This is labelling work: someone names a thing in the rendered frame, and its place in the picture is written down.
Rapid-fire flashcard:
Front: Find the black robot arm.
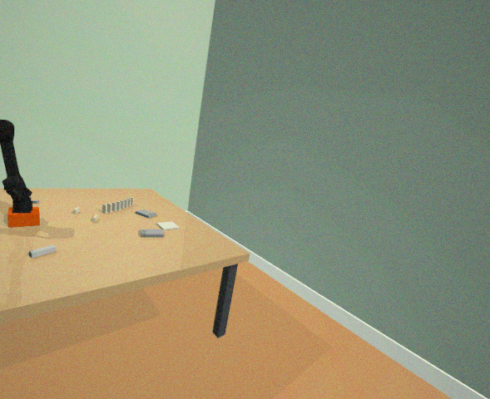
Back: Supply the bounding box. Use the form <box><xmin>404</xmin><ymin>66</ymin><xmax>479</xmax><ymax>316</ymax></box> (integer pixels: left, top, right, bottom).
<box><xmin>0</xmin><ymin>120</ymin><xmax>32</xmax><ymax>214</ymax></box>

